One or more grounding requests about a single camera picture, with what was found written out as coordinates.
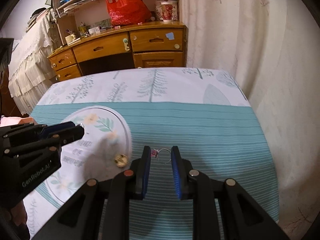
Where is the cream mug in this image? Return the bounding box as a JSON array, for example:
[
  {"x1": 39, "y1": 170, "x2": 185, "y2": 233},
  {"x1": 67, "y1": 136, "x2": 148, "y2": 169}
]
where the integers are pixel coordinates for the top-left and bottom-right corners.
[{"x1": 65, "y1": 33, "x2": 77, "y2": 44}]

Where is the patterned tablecloth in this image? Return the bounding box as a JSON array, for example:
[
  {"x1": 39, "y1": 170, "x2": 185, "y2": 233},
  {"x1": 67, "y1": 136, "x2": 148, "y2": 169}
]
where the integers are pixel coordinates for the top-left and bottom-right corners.
[{"x1": 24, "y1": 68, "x2": 279, "y2": 239}]

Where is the pink jewelry tray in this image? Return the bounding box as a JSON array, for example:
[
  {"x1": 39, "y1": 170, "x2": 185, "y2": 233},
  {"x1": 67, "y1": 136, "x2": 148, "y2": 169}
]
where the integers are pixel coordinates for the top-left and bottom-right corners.
[{"x1": 1, "y1": 116, "x2": 37, "y2": 127}]

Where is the left hand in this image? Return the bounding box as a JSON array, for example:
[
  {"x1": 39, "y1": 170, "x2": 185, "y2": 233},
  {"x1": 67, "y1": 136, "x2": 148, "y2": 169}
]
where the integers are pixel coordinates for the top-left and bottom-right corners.
[{"x1": 4, "y1": 200, "x2": 30, "y2": 240}]

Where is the wooden desk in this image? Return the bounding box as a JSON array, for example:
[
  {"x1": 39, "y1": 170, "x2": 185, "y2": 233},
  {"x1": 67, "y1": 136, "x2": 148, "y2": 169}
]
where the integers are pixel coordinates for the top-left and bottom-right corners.
[{"x1": 48, "y1": 21, "x2": 187, "y2": 81}]

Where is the gold coin pendant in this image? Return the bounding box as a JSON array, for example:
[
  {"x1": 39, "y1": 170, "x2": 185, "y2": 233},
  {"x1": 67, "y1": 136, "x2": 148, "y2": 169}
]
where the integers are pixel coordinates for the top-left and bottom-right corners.
[{"x1": 114, "y1": 154, "x2": 129, "y2": 168}]

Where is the floral paper cup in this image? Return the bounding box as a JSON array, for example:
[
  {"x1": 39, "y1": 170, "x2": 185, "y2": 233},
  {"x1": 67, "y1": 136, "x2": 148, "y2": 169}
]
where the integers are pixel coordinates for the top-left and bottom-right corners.
[{"x1": 161, "y1": 0, "x2": 178, "y2": 22}]

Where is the red plastic bag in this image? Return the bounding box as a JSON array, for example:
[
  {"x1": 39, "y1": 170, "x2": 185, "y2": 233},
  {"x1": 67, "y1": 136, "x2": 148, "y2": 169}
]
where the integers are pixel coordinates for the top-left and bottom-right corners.
[{"x1": 106, "y1": 0, "x2": 152, "y2": 26}]

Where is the lace covered furniture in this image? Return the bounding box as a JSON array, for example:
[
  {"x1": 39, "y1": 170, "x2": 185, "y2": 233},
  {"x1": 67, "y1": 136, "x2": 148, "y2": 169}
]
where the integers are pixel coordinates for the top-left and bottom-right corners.
[{"x1": 8, "y1": 9, "x2": 61, "y2": 115}]

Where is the pink stone ring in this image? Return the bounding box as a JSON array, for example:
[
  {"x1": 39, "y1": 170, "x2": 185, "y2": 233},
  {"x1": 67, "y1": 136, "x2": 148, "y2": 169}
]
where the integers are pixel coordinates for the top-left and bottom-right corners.
[{"x1": 150, "y1": 147, "x2": 173, "y2": 165}]

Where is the white curtain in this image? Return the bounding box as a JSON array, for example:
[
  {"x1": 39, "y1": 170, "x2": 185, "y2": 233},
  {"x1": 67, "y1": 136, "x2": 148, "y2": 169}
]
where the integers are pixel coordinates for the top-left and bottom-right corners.
[{"x1": 179, "y1": 0, "x2": 319, "y2": 239}]

